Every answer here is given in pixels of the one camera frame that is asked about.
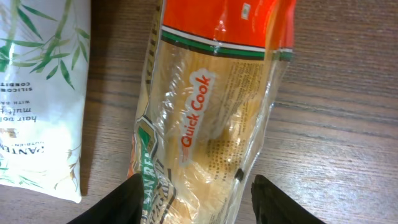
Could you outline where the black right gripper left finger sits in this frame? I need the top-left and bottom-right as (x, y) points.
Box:
(68, 174), (144, 224)

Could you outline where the white bamboo conditioner tube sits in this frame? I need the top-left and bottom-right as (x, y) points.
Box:
(1, 0), (91, 203)

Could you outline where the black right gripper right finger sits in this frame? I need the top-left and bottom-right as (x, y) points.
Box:
(251, 175), (325, 224)

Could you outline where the spaghetti pasta package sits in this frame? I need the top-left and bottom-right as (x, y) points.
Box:
(129, 0), (295, 224)

